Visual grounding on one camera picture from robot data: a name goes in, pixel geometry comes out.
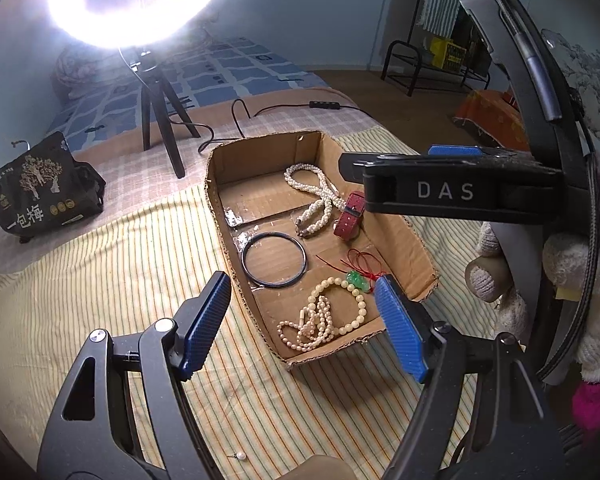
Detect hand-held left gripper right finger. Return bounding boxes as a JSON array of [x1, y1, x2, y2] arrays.
[[374, 274, 566, 480]]

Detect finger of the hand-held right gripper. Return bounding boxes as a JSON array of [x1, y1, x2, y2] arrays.
[[339, 145, 486, 183]]

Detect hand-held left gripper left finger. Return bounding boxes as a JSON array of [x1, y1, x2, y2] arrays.
[[36, 271, 232, 480]]

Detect cream bead bracelet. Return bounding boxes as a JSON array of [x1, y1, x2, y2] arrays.
[[307, 276, 368, 333]]

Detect green pendant with red string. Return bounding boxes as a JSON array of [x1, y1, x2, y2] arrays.
[[316, 250, 388, 293]]

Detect black bangle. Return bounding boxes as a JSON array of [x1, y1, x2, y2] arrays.
[[241, 231, 308, 289]]

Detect small pearl bead strand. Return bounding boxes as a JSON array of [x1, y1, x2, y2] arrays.
[[276, 305, 336, 353]]

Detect red leather strap bracelet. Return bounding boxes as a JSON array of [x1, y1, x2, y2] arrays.
[[333, 191, 367, 238]]

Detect thick white pearl necklace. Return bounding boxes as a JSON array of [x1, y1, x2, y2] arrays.
[[283, 162, 348, 238]]

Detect cardboard box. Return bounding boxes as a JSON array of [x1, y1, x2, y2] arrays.
[[203, 130, 440, 370]]

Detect person's right hand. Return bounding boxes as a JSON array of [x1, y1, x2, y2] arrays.
[[464, 224, 600, 383]]

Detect orange patterned cloth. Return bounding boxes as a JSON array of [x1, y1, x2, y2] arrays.
[[452, 87, 531, 153]]

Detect dark hanging clothes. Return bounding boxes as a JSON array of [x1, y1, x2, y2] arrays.
[[452, 0, 496, 78]]

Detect yellow box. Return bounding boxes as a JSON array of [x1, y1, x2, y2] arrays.
[[430, 36, 468, 70]]

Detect black metal shoe rack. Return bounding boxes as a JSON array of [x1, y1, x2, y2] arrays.
[[380, 39, 491, 97]]

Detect tan cloth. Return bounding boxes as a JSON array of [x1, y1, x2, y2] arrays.
[[275, 454, 358, 480]]

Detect black tripod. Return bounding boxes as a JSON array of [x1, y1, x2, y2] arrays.
[[125, 47, 203, 180]]

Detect black bag with gold print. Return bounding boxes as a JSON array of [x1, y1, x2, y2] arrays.
[[0, 131, 106, 245]]

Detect folded floral quilt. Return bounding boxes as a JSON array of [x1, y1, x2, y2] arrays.
[[50, 40, 126, 103]]

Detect black power cable with switch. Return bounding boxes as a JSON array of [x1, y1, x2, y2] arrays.
[[180, 97, 363, 156]]

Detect landscape wall picture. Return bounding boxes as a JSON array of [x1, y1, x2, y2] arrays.
[[540, 27, 600, 161]]

